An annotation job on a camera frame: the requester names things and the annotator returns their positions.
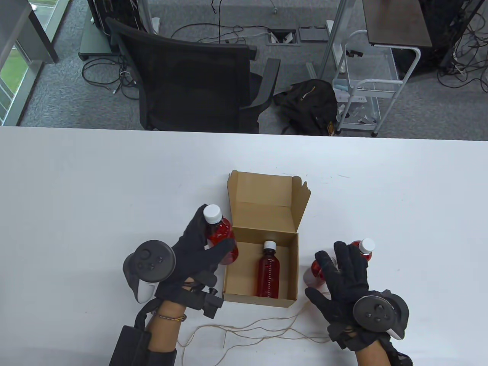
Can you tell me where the person's right hand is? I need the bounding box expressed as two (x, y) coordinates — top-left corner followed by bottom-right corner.
(304, 241), (380, 353)

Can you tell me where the person's left hand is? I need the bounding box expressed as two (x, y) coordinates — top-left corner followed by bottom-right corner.
(154, 206), (237, 305)

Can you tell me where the red bottle with white cap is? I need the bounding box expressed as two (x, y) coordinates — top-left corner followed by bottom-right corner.
(349, 238), (376, 263)
(256, 240), (283, 299)
(303, 256), (338, 292)
(202, 204), (239, 265)

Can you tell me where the brown cardboard box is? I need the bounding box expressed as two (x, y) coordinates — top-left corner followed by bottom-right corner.
(222, 170), (311, 308)

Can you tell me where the thin jute twine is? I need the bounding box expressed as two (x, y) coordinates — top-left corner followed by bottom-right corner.
(176, 297), (335, 366)

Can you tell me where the person's left forearm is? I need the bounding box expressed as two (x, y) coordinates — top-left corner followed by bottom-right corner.
(147, 301), (187, 353)

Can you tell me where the person's right forearm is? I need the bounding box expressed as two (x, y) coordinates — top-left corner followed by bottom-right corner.
(355, 339), (414, 366)

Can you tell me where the black forearm battery pack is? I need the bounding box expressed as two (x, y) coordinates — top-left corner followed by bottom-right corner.
(110, 325), (151, 366)

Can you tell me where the grey floor outlet box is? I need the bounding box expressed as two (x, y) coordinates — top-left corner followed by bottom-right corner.
(266, 29), (301, 46)

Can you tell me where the grey and white hand controller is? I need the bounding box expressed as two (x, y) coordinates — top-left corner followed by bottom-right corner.
(123, 240), (177, 303)
(353, 291), (409, 340)

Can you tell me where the black mesh office chair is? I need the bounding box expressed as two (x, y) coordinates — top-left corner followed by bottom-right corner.
(105, 17), (281, 134)

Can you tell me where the black backpack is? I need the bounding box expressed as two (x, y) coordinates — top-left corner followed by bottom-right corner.
(274, 79), (340, 136)

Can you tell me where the grey floor cover plate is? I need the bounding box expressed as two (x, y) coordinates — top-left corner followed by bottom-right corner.
(299, 26), (328, 42)

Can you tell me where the black equipment rack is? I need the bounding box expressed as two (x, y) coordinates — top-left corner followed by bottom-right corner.
(87, 0), (141, 31)

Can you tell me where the dark brown side table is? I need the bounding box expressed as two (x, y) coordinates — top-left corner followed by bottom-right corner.
(362, 0), (433, 48)

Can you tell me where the black forearm strap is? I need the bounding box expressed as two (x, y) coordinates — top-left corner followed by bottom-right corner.
(147, 347), (178, 366)

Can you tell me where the black floor cable tangle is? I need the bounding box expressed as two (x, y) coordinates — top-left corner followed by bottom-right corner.
(437, 0), (488, 92)
(82, 57), (140, 100)

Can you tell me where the white wire cart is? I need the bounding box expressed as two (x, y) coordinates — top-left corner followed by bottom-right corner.
(332, 30), (422, 138)

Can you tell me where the grey stand base plate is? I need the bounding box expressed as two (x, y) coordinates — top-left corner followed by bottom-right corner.
(79, 23), (119, 59)

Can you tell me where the grey aluminium post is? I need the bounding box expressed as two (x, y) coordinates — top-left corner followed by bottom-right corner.
(318, 0), (349, 79)

